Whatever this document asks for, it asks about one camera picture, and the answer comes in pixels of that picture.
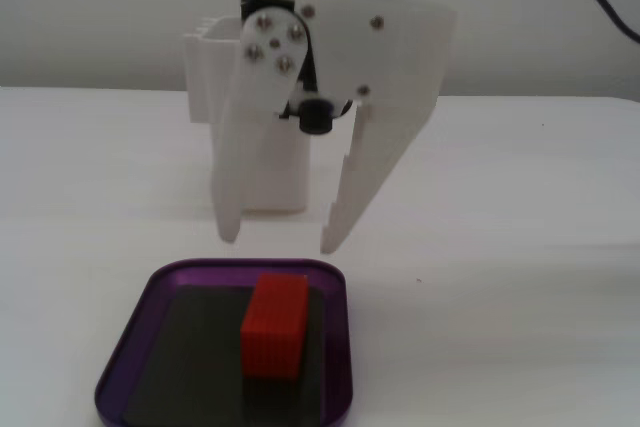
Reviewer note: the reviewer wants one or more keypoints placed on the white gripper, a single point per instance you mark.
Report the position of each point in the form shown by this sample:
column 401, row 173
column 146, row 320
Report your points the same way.
column 372, row 54

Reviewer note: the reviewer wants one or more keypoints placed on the red cube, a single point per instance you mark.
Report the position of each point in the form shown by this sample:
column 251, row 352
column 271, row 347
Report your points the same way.
column 275, row 327

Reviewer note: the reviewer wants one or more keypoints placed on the white open plastic box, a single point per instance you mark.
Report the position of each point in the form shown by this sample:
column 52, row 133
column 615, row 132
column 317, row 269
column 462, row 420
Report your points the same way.
column 280, row 172

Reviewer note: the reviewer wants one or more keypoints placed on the black cylindrical knob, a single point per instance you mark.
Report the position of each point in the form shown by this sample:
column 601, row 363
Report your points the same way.
column 315, row 117

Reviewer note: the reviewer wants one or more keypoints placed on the purple tray with black mat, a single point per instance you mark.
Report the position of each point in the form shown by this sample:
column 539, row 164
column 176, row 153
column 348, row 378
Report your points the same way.
column 225, row 272

